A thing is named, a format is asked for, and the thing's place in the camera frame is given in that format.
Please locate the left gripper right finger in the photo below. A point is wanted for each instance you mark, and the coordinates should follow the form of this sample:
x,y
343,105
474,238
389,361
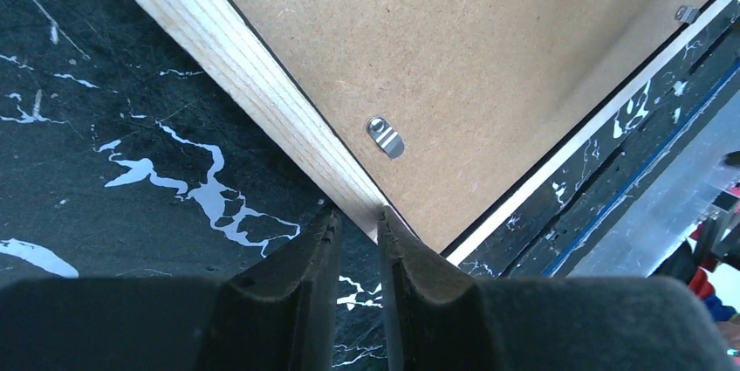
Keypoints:
x,y
440,318

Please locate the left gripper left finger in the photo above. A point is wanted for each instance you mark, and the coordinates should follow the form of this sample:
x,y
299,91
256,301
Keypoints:
x,y
277,315

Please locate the brown backing board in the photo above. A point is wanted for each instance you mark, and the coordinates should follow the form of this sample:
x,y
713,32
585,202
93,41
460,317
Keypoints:
x,y
479,90

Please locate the wooden picture frame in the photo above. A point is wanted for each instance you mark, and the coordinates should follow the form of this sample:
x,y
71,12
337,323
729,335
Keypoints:
x,y
228,48

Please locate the metal turn clip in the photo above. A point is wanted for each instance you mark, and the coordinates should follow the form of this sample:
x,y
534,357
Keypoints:
x,y
686,14
385,137

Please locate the aluminium rail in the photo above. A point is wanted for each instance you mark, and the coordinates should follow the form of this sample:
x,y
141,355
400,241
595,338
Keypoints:
x,y
651,218

